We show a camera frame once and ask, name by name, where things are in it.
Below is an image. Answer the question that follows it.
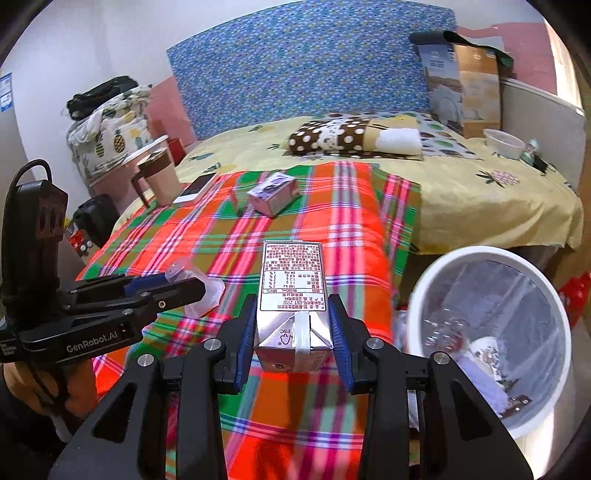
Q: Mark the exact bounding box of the white round bin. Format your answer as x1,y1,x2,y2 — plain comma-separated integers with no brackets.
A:
405,246,573,439

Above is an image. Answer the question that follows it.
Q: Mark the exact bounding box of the white bowl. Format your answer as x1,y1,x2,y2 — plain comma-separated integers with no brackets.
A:
483,128,526,160

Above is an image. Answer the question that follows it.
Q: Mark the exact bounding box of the black cable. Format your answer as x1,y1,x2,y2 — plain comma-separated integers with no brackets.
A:
7,159,52,195

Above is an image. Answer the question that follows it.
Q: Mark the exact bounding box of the black bag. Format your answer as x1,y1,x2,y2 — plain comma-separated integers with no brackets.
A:
67,76,139,121

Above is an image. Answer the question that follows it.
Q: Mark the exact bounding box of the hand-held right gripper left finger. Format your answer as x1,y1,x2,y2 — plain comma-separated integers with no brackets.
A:
48,293,258,480

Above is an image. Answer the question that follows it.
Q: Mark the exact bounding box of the white smartphone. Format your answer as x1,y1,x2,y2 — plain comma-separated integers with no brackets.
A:
173,173,218,204

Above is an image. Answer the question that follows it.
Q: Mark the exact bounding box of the fruit print white pillow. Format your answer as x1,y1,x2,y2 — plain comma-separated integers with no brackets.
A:
416,113,485,162

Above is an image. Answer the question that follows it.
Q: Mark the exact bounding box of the yellow bedsheet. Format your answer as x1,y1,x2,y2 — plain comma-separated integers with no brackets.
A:
113,111,585,254

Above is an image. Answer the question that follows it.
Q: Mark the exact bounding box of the person's left hand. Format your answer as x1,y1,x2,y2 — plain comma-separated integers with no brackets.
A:
0,357,99,422

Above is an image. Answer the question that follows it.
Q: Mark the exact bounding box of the white bed side panel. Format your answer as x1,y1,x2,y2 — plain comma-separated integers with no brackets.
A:
501,76,585,185

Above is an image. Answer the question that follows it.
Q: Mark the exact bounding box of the clear plastic cup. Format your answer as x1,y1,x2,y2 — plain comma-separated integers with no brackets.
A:
165,258,226,318

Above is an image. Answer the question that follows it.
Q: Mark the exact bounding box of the clear plastic bin liner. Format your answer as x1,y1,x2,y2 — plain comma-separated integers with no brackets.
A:
392,263,561,418

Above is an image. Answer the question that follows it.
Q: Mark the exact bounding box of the plaid blanket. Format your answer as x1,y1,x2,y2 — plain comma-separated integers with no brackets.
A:
76,161,423,480

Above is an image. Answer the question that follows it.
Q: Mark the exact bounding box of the printed brown paper bag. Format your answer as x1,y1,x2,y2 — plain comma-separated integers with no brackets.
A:
409,31,514,139

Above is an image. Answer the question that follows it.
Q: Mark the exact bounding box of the beige mug brown handle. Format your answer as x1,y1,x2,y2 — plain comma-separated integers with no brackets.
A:
130,148,182,208

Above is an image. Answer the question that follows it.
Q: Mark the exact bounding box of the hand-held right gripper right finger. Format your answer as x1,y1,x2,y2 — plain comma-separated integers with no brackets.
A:
327,295,534,480

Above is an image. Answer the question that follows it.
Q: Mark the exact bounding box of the white refrigerator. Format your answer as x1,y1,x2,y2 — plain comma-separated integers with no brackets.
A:
0,65,21,195

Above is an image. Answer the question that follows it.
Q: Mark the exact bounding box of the pink drink carton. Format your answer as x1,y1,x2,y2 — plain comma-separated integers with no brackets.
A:
253,240,334,374
248,172,299,217

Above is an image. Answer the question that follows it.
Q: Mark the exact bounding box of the dark crumpled wrapper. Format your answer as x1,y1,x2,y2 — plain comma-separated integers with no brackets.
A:
501,392,532,416

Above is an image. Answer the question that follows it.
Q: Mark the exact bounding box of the pineapple print bag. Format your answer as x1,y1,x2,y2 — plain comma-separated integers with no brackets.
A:
65,85,153,185

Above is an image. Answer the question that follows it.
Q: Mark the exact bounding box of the red plastic bag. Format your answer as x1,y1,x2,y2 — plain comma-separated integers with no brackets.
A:
556,272,591,330

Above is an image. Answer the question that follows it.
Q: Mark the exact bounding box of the brown polka dot pillow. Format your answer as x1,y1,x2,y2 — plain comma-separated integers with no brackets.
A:
283,115,423,161

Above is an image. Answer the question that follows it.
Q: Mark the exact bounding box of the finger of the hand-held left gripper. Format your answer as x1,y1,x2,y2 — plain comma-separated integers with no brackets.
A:
139,279,207,317
69,274,171,306

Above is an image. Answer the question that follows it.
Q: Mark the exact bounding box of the blue patterned headboard cover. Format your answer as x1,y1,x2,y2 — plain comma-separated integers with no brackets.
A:
166,6,458,141

